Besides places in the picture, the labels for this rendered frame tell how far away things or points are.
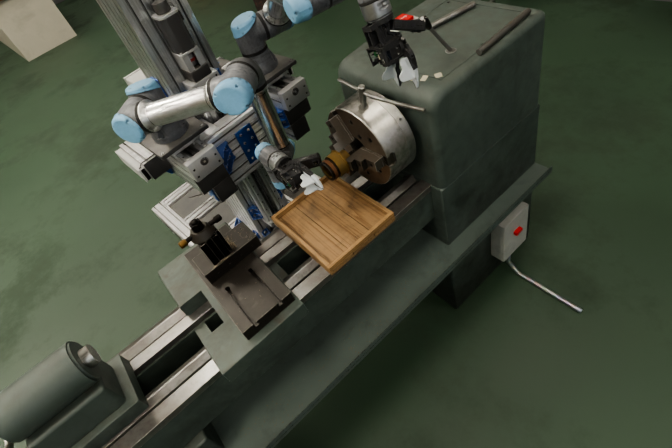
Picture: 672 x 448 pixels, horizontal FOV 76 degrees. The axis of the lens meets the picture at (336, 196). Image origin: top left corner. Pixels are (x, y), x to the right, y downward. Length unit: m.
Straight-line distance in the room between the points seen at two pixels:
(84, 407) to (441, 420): 1.36
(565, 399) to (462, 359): 0.42
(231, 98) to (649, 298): 2.00
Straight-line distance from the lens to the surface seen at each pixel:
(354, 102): 1.44
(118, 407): 1.50
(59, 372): 1.38
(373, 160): 1.39
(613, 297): 2.41
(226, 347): 1.38
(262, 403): 1.70
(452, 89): 1.40
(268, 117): 1.63
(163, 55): 1.94
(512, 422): 2.10
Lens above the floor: 2.02
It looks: 44 degrees down
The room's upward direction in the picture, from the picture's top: 21 degrees counter-clockwise
